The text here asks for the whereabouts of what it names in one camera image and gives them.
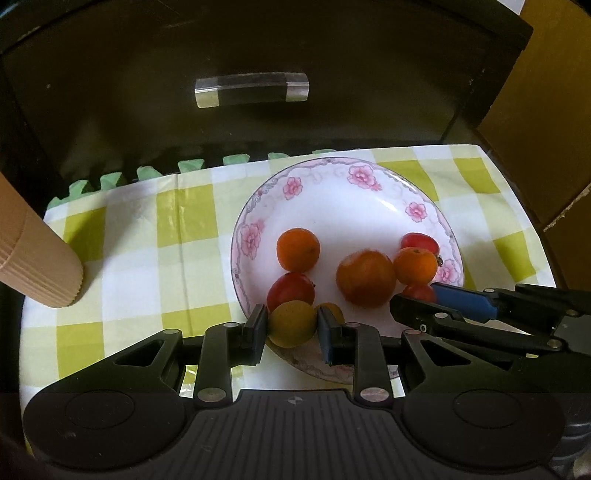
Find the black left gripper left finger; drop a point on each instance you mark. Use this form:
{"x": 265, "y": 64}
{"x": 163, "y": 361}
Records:
{"x": 226, "y": 346}

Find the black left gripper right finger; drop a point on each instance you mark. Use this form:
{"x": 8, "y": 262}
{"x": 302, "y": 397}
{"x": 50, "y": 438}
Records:
{"x": 359, "y": 346}

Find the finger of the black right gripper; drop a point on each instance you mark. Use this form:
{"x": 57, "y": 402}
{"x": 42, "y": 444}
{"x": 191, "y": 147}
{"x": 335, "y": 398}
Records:
{"x": 449, "y": 324}

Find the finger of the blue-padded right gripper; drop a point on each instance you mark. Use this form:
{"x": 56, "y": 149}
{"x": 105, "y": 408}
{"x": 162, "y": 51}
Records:
{"x": 480, "y": 302}

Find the dark red tomato with stem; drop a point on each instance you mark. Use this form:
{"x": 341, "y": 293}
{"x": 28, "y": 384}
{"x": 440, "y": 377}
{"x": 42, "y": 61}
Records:
{"x": 421, "y": 292}

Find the red cherry tomato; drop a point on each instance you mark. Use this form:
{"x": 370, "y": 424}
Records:
{"x": 423, "y": 241}

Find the red oblong tomato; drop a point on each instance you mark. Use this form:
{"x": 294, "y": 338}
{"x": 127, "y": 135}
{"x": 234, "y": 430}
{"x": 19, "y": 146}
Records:
{"x": 289, "y": 287}

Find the small orange tangerine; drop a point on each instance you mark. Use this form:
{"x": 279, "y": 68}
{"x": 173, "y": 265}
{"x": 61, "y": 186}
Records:
{"x": 298, "y": 250}

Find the small brown longan in plate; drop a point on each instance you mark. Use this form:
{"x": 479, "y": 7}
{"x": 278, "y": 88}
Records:
{"x": 336, "y": 311}

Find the large red tomato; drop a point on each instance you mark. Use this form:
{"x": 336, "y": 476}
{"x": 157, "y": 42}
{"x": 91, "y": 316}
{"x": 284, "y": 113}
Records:
{"x": 366, "y": 278}

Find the green checked tablecloth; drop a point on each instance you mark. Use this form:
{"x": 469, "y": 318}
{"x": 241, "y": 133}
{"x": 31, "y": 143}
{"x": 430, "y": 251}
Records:
{"x": 156, "y": 252}

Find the white floral plate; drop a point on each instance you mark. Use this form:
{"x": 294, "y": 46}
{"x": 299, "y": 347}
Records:
{"x": 349, "y": 204}

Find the cardboard box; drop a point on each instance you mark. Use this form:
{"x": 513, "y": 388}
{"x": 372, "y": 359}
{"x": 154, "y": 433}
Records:
{"x": 539, "y": 128}

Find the pink ribbed tube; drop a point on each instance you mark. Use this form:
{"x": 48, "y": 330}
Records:
{"x": 34, "y": 260}

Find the green foam mat edge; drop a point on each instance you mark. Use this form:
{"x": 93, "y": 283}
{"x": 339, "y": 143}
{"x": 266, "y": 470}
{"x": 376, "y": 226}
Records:
{"x": 110, "y": 181}

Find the dark wooden cabinet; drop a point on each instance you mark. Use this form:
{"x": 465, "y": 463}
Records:
{"x": 99, "y": 86}

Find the clear drawer handle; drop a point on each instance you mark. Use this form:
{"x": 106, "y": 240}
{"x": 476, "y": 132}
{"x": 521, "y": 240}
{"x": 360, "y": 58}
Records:
{"x": 251, "y": 88}

